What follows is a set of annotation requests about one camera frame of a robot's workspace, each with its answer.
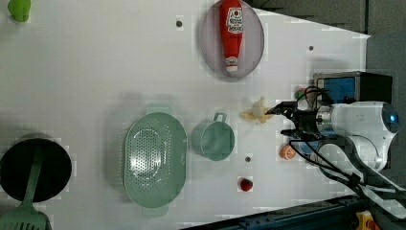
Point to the plush strawberry near table edge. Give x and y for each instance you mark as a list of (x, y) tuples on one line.
[(245, 184)]

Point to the green cup with handle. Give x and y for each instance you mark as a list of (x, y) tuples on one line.
[(214, 139)]

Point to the grey round plate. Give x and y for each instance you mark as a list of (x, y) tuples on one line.
[(251, 48)]

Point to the black pot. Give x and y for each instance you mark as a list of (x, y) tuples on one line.
[(17, 161)]

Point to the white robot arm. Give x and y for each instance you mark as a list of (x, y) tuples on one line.
[(353, 144)]

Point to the green slotted spatula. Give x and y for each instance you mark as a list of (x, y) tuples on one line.
[(25, 216)]

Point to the plush peeled banana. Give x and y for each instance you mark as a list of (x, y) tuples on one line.
[(258, 112)]

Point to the plush orange slice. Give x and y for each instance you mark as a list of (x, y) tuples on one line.
[(287, 152)]

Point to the blue metal frame rail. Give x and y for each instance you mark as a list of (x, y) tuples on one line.
[(332, 214)]

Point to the blue bowl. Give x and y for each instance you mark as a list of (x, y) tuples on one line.
[(305, 148)]

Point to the green oval colander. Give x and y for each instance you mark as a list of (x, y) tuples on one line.
[(155, 150)]

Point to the plush strawberry near oven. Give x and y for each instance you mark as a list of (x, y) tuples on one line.
[(299, 93)]

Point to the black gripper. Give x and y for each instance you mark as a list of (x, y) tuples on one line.
[(304, 120)]

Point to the red plush ketchup bottle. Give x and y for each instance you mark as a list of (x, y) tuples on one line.
[(231, 31)]

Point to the green plush vegetable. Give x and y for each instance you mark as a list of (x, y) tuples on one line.
[(20, 9)]

